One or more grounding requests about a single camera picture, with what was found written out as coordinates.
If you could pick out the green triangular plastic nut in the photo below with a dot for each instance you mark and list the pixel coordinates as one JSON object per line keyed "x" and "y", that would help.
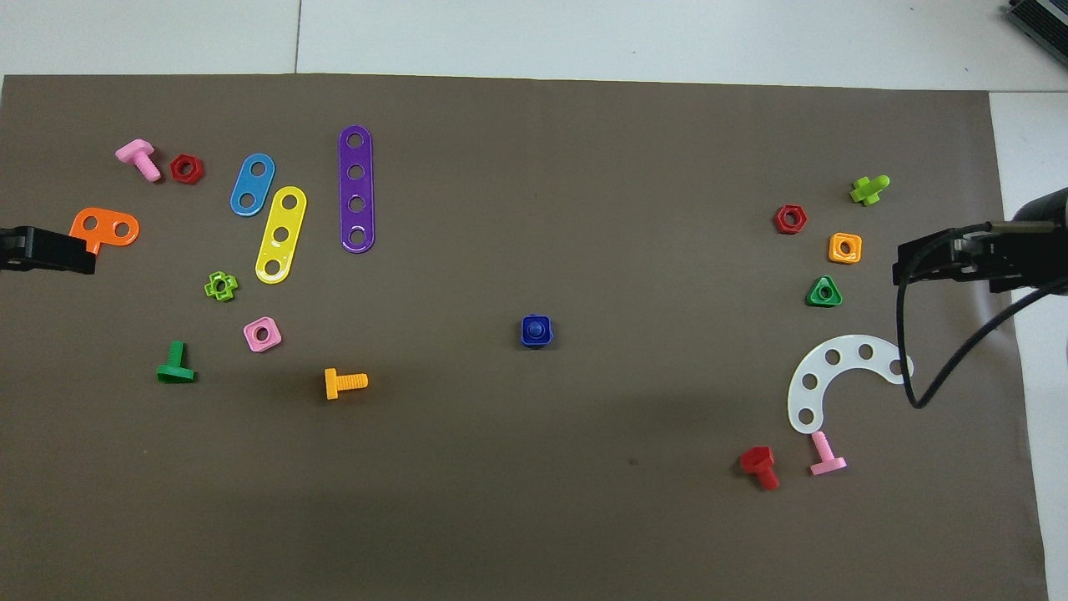
{"x": 813, "y": 300}

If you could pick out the yellow three-hole plastic strip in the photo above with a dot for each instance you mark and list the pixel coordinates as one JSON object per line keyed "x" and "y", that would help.
{"x": 285, "y": 219}

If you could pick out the blue two-hole plastic strip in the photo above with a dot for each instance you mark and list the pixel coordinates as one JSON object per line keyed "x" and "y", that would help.
{"x": 252, "y": 185}

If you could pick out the orange three-hole plastic plate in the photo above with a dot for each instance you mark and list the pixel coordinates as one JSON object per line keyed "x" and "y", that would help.
{"x": 106, "y": 225}

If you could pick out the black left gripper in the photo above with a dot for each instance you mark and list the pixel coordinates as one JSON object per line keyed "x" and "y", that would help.
{"x": 8, "y": 249}

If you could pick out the blue square plastic nut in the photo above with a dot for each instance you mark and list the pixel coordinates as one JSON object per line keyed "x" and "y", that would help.
{"x": 525, "y": 340}

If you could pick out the lime cross-shaped plastic nut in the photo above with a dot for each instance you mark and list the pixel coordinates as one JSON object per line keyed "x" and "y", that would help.
{"x": 210, "y": 288}

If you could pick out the dark ribbed device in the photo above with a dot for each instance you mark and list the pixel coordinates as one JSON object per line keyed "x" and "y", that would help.
{"x": 1043, "y": 21}

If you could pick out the pink plastic bolt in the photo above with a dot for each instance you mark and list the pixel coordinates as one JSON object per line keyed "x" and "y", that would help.
{"x": 135, "y": 153}
{"x": 824, "y": 451}

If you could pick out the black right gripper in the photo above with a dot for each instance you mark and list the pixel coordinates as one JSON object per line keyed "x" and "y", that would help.
{"x": 1043, "y": 213}

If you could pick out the pink square plastic nut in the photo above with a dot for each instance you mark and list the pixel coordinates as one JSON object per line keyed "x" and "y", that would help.
{"x": 273, "y": 341}

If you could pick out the red plastic bolt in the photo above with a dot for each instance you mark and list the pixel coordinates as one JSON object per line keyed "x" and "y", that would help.
{"x": 758, "y": 459}

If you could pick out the dark green plastic bolt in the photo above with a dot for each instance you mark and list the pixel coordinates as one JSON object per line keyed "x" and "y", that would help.
{"x": 175, "y": 355}

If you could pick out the white curved five-hole plate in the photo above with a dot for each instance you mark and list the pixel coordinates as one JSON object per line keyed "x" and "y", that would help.
{"x": 849, "y": 350}

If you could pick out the orange plastic bolt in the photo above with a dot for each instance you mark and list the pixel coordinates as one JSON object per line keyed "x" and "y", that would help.
{"x": 350, "y": 382}

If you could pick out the lime green plastic bolt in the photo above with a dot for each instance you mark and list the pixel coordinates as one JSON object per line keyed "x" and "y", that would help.
{"x": 868, "y": 191}

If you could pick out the large brown table mat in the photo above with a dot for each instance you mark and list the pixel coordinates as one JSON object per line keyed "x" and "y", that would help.
{"x": 534, "y": 209}

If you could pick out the blue plastic bolt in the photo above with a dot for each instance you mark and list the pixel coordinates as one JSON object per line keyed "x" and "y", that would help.
{"x": 536, "y": 331}

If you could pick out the orange square plastic nut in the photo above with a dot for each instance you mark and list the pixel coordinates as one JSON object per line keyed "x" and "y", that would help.
{"x": 833, "y": 251}

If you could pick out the purple four-hole plastic strip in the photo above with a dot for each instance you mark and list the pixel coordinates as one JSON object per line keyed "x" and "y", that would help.
{"x": 356, "y": 188}

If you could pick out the red hexagonal plastic nut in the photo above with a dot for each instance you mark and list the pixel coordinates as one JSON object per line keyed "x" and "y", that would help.
{"x": 177, "y": 169}
{"x": 779, "y": 219}

